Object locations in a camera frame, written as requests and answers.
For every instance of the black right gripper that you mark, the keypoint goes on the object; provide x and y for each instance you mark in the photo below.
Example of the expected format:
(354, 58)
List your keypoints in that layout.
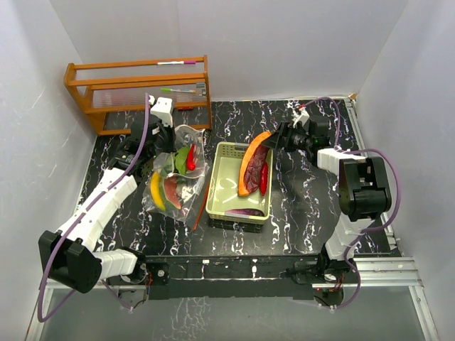
(287, 131)

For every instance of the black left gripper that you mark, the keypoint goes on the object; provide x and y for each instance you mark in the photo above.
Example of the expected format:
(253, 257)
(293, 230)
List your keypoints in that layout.
(171, 133)

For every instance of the red toy chili pepper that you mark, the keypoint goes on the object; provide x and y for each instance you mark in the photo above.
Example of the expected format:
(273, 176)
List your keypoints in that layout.
(263, 181)
(191, 161)

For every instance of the green toy leaf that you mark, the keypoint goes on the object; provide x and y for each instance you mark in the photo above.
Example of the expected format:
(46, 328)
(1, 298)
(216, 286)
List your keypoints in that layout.
(179, 159)

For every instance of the clear bag of white discs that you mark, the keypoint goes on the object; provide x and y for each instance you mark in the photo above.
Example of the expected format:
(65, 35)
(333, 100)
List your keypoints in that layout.
(163, 164)

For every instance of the dark red toy sweet potato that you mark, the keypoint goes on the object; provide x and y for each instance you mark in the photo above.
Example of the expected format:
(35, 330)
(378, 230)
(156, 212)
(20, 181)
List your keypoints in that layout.
(252, 176)

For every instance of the yellow toy banana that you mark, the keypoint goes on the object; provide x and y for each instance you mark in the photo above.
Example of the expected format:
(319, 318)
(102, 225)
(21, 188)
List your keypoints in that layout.
(155, 188)

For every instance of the red watermelon slice toy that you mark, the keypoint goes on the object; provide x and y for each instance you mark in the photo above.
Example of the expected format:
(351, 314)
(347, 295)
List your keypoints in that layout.
(169, 193)

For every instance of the pale green perforated basket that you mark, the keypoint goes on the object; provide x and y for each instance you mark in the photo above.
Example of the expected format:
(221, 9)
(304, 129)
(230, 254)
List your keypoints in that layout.
(222, 194)

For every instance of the purple toy eggplant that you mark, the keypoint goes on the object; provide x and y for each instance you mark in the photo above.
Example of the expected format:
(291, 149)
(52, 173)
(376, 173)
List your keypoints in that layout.
(245, 212)

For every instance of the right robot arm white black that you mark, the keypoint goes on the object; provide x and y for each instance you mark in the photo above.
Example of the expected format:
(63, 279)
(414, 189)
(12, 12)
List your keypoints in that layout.
(363, 195)

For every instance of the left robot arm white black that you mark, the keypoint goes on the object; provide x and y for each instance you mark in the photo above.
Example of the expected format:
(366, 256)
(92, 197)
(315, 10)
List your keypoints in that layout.
(68, 255)

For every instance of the green marker pen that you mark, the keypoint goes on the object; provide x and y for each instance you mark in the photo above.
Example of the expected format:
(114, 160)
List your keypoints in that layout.
(164, 89)

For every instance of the wooden shelf rack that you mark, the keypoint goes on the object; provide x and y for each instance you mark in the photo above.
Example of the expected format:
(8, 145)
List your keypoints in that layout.
(100, 89)

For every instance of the pink white marker pen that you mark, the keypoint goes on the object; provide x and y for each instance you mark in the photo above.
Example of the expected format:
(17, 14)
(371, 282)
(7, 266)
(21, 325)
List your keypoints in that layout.
(177, 62)

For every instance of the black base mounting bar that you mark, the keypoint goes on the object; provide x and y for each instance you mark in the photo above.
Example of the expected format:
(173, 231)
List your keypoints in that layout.
(167, 277)

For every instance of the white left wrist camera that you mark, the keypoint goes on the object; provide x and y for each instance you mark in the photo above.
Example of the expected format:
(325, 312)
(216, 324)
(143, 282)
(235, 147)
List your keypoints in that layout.
(162, 108)

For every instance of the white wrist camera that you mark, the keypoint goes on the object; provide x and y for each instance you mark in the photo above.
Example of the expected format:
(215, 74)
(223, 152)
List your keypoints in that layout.
(301, 119)
(162, 108)

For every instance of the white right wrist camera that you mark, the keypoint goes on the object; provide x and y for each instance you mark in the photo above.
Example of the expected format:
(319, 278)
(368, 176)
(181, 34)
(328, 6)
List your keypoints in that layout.
(301, 119)

